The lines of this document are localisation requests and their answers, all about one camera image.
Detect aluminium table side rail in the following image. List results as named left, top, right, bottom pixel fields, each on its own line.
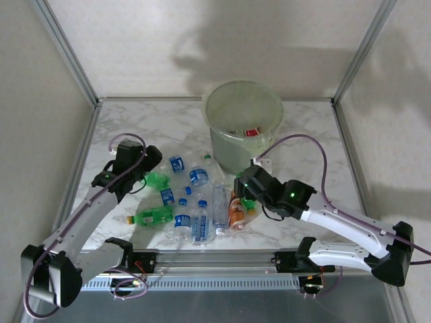
left=331, top=100, right=391, bottom=252
left=50, top=100, right=104, bottom=252

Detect blue-capped clear water bottle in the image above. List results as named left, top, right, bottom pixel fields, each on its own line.
left=173, top=197, right=193, bottom=242

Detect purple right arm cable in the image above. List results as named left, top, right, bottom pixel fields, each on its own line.
left=254, top=133, right=431, bottom=299

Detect clear bottle blue red label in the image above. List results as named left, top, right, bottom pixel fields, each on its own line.
left=147, top=186, right=195, bottom=209

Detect grey slotted cable duct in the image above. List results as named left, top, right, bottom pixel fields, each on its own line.
left=80, top=277, right=301, bottom=292

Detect crushed green plastic bottle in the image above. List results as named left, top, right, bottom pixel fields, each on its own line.
left=145, top=171, right=172, bottom=191

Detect clear bottle blue text label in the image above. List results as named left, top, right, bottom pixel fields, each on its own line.
left=191, top=199, right=212, bottom=247

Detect orange bottle brown label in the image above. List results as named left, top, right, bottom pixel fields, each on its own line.
left=227, top=188, right=246, bottom=232

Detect clear bottle green cap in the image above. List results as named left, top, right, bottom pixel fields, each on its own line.
left=203, top=153, right=226, bottom=182

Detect aluminium rail along wall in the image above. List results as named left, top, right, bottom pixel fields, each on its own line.
left=97, top=96, right=334, bottom=103

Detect green bottle yellow cap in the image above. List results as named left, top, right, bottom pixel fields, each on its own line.
left=235, top=170, right=259, bottom=216
left=126, top=206, right=175, bottom=227

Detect aluminium frame leg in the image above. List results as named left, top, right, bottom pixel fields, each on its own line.
left=383, top=275, right=417, bottom=323

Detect clear bottle blue white label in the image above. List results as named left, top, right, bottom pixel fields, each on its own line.
left=160, top=153, right=189, bottom=175

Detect tall clear bottle white cap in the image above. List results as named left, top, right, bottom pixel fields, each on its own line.
left=211, top=180, right=229, bottom=236

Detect pale green bin liner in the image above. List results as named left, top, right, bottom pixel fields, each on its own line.
left=201, top=78, right=284, bottom=153

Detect aluminium frame post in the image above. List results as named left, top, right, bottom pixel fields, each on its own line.
left=331, top=0, right=399, bottom=106
left=28, top=0, right=103, bottom=106

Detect orange bottle red label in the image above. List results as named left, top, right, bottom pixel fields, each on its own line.
left=228, top=126, right=263, bottom=138

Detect wide aluminium base rail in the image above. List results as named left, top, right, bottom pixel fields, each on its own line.
left=33, top=248, right=400, bottom=279

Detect clear bottle dark blue label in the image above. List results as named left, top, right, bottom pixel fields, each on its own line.
left=188, top=161, right=210, bottom=199

